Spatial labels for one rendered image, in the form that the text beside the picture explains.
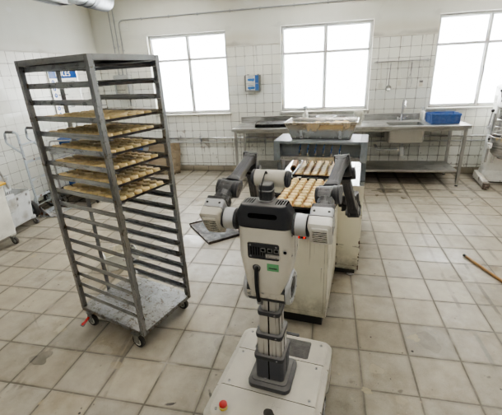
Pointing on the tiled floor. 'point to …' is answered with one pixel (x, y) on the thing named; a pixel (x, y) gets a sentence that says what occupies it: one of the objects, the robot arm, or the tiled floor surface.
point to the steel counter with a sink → (400, 130)
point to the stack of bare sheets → (213, 233)
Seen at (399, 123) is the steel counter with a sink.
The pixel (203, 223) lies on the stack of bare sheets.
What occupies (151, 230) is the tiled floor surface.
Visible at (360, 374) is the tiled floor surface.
